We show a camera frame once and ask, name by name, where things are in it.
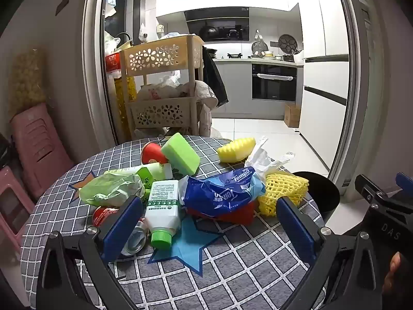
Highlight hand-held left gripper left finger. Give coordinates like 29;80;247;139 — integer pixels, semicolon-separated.
35;195;144;310

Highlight red wrapper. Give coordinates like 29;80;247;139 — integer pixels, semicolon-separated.
187;200;260;225

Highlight yellow packet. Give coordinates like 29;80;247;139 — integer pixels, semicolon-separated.
114;77;138;136

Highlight black built-in oven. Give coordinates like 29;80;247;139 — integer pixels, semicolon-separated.
251;64;297;101

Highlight black trash bin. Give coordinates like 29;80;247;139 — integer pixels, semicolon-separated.
292;171;341;223

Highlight pink plastic stool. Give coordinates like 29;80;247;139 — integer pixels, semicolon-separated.
0;166;36;255
10;103;75;197

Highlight red can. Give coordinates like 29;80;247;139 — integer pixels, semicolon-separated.
92;206;121;227

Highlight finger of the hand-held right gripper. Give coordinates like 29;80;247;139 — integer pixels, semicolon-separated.
396;172;413;201
355;174;392;212

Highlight grey sliding door frame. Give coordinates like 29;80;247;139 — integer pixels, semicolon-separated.
329;0;388;197
82;0;120;143

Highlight yellow foam net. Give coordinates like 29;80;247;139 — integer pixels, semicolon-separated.
257;173;309;218

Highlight round baking pan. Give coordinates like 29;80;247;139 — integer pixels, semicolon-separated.
278;34;298;54

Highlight red cup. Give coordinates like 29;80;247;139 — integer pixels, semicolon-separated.
142;141;169;165

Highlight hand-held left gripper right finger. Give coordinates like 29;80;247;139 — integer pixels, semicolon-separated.
276;196;388;310

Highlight white plastic bag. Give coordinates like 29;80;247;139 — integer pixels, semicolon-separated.
244;136;296;176

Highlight yellow sponge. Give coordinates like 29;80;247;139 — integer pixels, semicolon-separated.
217;137;256;162

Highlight green sponge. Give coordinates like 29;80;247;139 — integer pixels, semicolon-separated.
161;132;201;175

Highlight black garment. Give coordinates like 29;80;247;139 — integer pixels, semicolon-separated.
202;47;229;107

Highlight pink cloth bag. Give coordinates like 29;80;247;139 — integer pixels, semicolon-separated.
194;81;218;136

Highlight black range hood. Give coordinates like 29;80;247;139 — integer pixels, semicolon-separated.
184;9;250;42

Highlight person's right hand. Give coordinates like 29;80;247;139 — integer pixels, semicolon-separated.
382;251;402;294

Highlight white plastic bags in cart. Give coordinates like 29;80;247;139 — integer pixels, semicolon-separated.
137;71;194;100

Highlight cardboard box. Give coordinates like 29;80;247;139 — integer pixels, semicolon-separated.
284;103;301;128

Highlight white refrigerator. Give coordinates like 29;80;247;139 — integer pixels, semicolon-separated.
298;0;351;143

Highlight blue tissue packet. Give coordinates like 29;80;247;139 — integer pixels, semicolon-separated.
178;166;267;218

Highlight beige storage cart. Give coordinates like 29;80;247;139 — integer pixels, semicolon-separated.
119;35;204;136

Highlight green plastic bag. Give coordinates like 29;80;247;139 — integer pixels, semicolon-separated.
79;173;147;207

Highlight white bottle with green cap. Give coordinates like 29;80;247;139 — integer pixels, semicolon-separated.
144;180;182;249

